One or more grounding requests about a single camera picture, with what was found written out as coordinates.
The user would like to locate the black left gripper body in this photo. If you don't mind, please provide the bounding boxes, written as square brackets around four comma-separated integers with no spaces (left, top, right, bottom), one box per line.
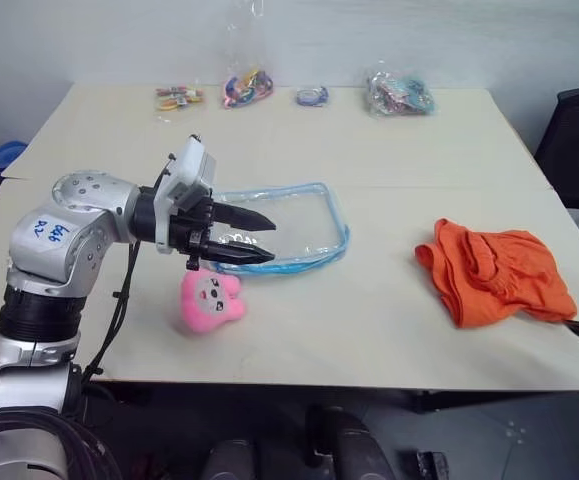
[168,194,220,272]

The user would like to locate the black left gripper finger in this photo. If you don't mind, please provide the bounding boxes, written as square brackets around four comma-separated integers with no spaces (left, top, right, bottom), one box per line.
[202,239,276,267]
[211,202,277,233]

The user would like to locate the pink plush keychain toy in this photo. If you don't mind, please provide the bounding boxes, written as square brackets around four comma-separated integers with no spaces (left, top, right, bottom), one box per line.
[178,266,248,336]

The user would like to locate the clear blue-trimmed zipper pouch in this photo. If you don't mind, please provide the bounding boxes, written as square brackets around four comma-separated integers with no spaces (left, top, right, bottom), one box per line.
[208,180,353,278]

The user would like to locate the orange cloth shorts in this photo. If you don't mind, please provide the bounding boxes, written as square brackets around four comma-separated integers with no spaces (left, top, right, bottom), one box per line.
[414,217,579,330]

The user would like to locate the clear bag of colourful bands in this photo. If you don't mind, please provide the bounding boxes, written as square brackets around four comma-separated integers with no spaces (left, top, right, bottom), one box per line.
[220,0,277,110]

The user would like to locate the clear bag of colourful stickers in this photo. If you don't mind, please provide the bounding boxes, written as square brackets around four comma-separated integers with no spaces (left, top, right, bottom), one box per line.
[363,68,441,120]

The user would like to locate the black office chair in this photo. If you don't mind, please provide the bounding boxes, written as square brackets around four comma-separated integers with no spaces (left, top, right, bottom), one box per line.
[533,87,579,212]

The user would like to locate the blue bowl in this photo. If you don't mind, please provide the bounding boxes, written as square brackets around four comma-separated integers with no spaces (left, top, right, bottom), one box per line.
[0,140,29,177]

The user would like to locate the small black floor object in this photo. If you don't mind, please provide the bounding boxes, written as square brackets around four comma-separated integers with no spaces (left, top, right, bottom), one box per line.
[414,449,449,480]

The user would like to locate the short dark rounded shape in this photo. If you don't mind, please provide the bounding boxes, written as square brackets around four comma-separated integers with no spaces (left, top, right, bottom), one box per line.
[202,438,266,480]

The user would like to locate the tall dark rounded shape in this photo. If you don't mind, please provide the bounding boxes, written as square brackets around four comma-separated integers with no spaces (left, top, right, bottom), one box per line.
[305,403,386,480]

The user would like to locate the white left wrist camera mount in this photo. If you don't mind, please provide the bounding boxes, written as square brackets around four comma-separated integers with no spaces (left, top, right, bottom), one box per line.
[152,133,218,254]

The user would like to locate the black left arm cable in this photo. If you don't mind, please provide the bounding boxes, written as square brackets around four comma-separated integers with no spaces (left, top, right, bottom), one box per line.
[79,239,144,397]

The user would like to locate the packet of colourful hair ties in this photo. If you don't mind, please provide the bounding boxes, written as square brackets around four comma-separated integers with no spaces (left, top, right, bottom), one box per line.
[153,82,208,115]

